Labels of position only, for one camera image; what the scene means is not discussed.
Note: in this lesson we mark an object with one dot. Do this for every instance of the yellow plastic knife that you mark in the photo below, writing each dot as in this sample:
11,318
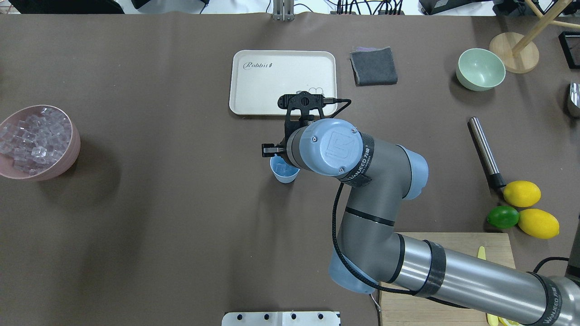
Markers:
481,253

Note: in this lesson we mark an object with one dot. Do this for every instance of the steel muddler black tip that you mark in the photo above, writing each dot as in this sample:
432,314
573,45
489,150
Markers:
493,175

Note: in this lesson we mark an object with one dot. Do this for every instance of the green lime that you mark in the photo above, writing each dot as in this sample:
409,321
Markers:
503,217

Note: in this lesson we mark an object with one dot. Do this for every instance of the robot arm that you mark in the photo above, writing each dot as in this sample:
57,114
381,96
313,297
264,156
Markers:
456,198

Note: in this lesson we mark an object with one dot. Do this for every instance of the cream rabbit tray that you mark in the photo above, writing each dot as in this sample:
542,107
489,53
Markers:
261,77

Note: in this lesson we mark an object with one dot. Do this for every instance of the yellow lemon far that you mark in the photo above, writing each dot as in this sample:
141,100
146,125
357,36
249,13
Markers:
538,223

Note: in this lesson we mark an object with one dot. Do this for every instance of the yellow lemon near muddler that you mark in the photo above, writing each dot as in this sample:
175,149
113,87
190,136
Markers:
522,193

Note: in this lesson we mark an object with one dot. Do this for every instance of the green bowl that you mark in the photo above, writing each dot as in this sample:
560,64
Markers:
480,70

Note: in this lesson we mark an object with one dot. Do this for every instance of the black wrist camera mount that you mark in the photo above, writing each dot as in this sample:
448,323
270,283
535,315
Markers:
306,102

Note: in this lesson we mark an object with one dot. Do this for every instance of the steel ice scoop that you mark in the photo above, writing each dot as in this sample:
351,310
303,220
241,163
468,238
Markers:
573,100

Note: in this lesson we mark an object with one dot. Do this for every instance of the grey folded cloth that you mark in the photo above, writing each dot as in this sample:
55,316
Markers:
373,67

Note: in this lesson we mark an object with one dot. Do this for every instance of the pink bowl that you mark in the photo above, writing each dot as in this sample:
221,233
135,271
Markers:
68,154

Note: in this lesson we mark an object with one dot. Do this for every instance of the light blue cup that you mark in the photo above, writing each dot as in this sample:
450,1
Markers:
282,171

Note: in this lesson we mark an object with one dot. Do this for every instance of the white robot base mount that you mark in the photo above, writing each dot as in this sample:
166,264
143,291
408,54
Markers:
289,318

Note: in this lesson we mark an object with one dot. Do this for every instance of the lemon half lower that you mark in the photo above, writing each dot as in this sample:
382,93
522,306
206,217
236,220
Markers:
494,320

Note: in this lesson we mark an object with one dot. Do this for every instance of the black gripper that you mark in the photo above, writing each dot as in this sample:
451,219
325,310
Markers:
271,150

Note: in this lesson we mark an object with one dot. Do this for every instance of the wooden cutting board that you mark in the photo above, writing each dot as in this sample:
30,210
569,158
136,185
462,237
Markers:
404,310

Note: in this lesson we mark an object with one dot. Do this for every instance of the pile of ice cubes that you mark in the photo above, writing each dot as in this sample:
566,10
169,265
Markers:
34,140

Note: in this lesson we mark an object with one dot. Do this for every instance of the wooden mug tree stand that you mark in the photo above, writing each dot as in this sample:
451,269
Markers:
518,52

